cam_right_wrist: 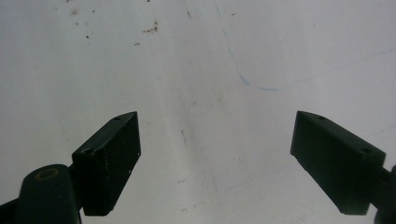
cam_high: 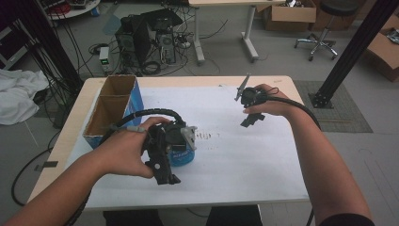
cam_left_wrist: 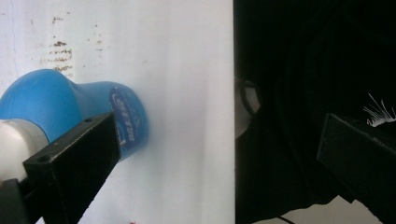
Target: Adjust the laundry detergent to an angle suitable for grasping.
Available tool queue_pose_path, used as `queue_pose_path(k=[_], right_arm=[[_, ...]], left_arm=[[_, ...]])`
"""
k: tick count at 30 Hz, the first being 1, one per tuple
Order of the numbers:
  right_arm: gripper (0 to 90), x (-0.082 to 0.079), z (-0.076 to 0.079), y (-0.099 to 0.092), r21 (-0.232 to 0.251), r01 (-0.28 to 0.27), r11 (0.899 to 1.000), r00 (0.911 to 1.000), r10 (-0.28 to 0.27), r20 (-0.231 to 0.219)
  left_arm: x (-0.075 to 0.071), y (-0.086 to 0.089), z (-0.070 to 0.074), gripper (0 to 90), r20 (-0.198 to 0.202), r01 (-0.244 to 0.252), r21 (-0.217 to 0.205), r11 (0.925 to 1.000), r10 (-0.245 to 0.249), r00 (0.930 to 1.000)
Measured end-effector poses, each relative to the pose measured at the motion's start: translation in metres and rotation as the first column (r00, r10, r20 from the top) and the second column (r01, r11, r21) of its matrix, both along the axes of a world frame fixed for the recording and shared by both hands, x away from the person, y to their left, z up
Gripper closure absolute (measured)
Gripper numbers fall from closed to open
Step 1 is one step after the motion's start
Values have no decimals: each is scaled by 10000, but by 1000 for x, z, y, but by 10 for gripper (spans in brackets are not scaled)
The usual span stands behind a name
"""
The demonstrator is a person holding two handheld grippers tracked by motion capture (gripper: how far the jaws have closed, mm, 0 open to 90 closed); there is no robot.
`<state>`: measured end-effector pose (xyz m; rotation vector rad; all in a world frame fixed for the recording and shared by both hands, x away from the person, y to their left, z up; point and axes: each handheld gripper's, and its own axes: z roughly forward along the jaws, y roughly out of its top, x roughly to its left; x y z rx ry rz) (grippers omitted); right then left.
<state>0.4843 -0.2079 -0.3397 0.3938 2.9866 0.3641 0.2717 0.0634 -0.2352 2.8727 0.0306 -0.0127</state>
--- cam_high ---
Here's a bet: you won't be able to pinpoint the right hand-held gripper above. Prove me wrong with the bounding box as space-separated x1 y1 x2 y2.
234 73 269 128

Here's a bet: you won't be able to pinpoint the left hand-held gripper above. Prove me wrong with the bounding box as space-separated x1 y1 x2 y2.
142 121 199 186

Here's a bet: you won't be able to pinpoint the blue can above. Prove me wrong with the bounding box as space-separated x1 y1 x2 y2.
168 147 196 168

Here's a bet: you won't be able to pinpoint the person's right hand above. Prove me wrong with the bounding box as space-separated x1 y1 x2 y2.
243 83 299 118

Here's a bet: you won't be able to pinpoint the person's left hand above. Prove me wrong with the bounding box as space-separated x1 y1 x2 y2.
99 116 172 180

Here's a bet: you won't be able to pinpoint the cardboard box with blue sides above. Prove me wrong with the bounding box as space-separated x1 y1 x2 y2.
82 74 146 150

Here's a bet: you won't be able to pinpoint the grey computer tower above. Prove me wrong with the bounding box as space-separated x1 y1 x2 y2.
155 30 177 66

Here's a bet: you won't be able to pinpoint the open cardboard box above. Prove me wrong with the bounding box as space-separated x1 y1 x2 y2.
263 0 317 33

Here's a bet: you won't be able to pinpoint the black office stool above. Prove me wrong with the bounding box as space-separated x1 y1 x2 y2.
294 0 360 62

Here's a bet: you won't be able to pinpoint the grey floor mat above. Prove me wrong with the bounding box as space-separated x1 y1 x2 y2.
292 79 375 134

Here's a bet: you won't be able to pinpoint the person's legs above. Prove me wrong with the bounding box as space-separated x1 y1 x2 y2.
103 205 263 226

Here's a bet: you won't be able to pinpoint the black computer tower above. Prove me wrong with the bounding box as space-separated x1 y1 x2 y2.
114 14 152 70

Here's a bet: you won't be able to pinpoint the white power supply unit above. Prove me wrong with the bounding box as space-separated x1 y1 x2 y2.
99 46 113 73

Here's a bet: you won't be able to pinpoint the black monitor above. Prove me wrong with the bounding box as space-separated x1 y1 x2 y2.
140 8 184 32

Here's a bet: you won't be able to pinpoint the black tape piece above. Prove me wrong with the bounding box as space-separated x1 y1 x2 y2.
33 160 59 172

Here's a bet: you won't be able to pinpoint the large cardboard box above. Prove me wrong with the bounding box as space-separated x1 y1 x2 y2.
366 13 399 83

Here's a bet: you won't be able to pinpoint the black sleeve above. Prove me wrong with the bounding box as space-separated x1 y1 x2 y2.
319 213 376 226

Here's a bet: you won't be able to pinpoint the round white table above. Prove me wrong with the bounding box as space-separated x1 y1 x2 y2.
40 0 102 21

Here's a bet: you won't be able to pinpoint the white cloth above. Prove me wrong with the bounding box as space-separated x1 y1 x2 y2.
0 68 50 126

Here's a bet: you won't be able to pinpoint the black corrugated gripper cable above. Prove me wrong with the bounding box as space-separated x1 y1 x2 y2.
64 107 187 226

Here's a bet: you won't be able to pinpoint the black smooth gripper cable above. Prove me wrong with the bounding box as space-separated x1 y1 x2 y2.
263 87 322 226

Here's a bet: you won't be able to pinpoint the coiled black cable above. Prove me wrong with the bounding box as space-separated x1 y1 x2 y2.
141 60 162 76

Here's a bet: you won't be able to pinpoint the white desk frame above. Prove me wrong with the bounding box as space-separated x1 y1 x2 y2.
187 0 287 66

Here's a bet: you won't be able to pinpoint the black aluminium post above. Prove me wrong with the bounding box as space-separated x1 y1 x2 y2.
309 0 399 109

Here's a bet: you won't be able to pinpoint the black post with cables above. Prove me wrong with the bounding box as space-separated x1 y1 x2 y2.
12 0 85 93

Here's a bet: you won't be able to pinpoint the black floor cable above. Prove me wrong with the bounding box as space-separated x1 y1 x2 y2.
10 131 61 207

